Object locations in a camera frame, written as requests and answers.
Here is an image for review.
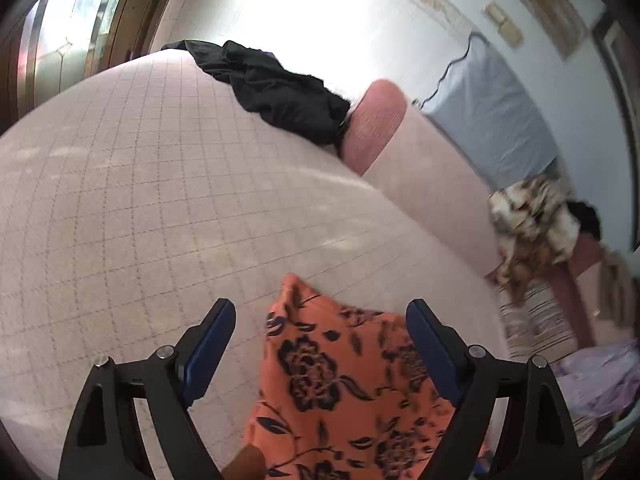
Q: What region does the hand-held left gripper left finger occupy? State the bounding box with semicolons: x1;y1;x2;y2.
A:
57;298;237;480

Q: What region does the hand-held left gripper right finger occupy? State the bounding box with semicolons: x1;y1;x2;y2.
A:
405;299;586;480

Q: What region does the orange floral long-sleeved shirt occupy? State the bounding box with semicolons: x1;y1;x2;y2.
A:
242;273;490;480

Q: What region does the striped cloth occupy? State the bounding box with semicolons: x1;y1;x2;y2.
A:
496;280;603;448

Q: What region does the brown floral fleece blanket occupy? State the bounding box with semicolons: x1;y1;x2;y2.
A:
487;175;582;307

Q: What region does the purple floral cloth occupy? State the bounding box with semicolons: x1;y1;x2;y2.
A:
554;337;640;423

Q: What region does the beige knitted garment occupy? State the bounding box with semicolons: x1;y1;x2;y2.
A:
599;249;632;313

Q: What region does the small black cloth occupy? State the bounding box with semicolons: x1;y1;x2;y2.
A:
565;200;604;241

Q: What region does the grey pillow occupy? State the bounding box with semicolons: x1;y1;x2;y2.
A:
419;32;562;192

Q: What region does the black crumpled garment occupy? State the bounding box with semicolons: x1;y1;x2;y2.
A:
161;40;352;146

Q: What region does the dark wooden frame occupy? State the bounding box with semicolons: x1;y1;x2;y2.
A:
591;10;640;171

